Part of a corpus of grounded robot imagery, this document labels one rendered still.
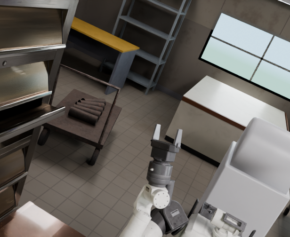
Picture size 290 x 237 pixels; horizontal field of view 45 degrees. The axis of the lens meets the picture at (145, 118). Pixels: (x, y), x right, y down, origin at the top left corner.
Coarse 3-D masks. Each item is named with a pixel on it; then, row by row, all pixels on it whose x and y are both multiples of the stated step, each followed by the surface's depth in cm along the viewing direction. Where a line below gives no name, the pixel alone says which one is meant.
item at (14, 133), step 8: (24, 104) 175; (32, 104) 177; (40, 104) 180; (48, 104) 182; (0, 112) 159; (8, 112) 161; (16, 112) 163; (24, 112) 166; (32, 112) 168; (40, 112) 170; (0, 120) 152; (8, 120) 154; (16, 120) 156; (24, 120) 158; (40, 120) 162; (48, 120) 168; (0, 128) 145; (24, 128) 151; (8, 136) 143
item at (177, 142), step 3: (177, 129) 125; (180, 129) 126; (177, 132) 125; (180, 132) 126; (177, 135) 125; (180, 135) 126; (177, 138) 125; (180, 138) 126; (174, 141) 125; (177, 141) 125; (180, 141) 127; (174, 144) 125; (177, 144) 125; (180, 144) 126
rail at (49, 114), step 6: (60, 108) 176; (42, 114) 164; (48, 114) 166; (54, 114) 171; (30, 120) 154; (36, 120) 158; (12, 126) 145; (18, 126) 147; (24, 126) 151; (0, 132) 138; (6, 132) 140
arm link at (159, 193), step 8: (152, 176) 127; (160, 176) 126; (152, 184) 128; (160, 184) 126; (168, 184) 130; (144, 192) 132; (152, 192) 126; (160, 192) 124; (168, 192) 131; (152, 200) 124; (160, 200) 124; (168, 200) 126; (160, 208) 125
